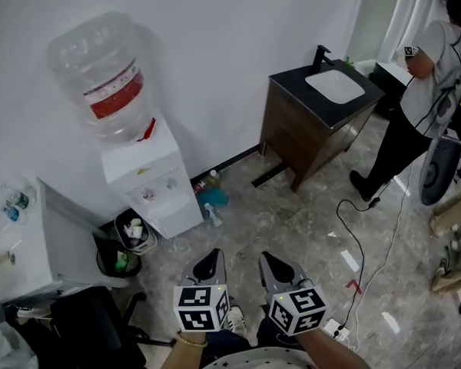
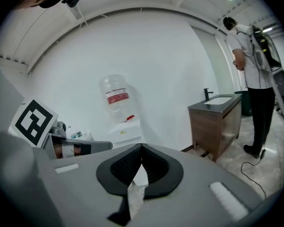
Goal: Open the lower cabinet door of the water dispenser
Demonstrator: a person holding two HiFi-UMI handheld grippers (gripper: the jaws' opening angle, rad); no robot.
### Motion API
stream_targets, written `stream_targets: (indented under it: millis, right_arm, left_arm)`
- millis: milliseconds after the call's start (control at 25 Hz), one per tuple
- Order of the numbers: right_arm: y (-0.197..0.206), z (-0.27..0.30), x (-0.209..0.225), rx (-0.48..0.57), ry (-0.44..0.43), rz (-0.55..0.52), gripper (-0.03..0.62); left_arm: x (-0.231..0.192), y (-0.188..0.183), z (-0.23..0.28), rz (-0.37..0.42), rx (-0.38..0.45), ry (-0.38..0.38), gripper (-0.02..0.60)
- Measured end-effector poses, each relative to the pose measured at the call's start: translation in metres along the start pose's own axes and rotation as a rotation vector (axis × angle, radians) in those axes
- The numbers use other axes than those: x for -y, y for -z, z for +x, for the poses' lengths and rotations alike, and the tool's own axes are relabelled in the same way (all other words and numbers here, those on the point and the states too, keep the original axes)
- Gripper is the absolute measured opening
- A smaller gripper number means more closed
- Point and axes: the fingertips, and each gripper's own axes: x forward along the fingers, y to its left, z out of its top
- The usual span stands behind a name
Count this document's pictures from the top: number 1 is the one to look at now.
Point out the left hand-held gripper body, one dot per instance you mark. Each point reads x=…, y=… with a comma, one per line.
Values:
x=199, y=308

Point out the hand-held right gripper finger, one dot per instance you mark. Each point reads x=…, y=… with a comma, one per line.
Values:
x=294, y=272
x=266, y=273

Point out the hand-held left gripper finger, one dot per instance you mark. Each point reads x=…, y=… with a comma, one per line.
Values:
x=220, y=267
x=192, y=268

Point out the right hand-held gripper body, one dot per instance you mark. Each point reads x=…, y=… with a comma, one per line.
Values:
x=297, y=310

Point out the white cabinet door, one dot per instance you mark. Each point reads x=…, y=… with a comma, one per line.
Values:
x=180, y=223

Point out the white water dispenser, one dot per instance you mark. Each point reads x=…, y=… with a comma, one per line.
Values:
x=142, y=163

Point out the person's right forearm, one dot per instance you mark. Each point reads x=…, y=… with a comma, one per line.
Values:
x=326, y=350

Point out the person's left forearm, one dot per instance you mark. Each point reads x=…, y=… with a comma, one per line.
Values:
x=186, y=356

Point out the wooden vanity cabinet black top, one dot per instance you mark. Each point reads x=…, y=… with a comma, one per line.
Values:
x=299, y=129

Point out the black low cabinet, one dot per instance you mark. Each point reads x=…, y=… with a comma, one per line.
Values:
x=388, y=87

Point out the clear water bottle red label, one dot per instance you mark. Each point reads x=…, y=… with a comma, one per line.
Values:
x=100, y=75

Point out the person's white shoe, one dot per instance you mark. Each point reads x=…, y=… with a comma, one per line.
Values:
x=237, y=319

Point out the white power strip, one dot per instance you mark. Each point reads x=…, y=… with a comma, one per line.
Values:
x=336, y=330

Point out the person's dark trousers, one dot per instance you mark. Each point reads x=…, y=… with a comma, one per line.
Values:
x=230, y=340

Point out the clear spray bottle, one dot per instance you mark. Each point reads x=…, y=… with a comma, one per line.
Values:
x=213, y=213

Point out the red tape mark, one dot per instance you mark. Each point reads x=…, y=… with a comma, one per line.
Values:
x=354, y=286

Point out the person's white starred shirt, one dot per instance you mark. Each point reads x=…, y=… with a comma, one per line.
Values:
x=261, y=360

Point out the white trash bin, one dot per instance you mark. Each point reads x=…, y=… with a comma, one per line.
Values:
x=136, y=233

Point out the blue plastic bag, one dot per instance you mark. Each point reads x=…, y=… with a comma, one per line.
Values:
x=214, y=197

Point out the black mesh trash bin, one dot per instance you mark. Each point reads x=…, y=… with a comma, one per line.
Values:
x=117, y=261

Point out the red can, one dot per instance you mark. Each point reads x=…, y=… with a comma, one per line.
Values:
x=199, y=186

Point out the bottle with yellow liquid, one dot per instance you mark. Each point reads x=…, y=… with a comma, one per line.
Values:
x=213, y=179

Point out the black floor drain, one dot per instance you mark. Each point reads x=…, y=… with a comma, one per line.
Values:
x=267, y=175

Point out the black office chair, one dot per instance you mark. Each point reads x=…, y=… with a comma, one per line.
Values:
x=88, y=329

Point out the white table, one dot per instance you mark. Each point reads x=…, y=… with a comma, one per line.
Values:
x=34, y=244

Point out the beige woven furniture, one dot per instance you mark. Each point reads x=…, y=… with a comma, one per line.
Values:
x=455, y=221

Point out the grey oval device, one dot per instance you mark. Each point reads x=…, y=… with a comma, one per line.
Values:
x=440, y=171

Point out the clear plastic bottle blue label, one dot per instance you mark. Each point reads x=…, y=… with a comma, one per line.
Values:
x=17, y=204

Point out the cardboard paper roll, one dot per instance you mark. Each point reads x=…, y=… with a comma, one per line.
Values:
x=4, y=258

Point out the white sink basin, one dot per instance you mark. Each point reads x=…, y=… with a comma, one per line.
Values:
x=335, y=86

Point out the grey cloth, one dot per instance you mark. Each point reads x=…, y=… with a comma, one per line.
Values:
x=4, y=340

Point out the black faucet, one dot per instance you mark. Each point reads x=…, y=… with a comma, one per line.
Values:
x=319, y=56

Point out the small green bottle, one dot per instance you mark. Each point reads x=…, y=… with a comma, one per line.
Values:
x=348, y=60

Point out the white curtain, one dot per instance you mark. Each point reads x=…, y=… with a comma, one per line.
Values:
x=411, y=14

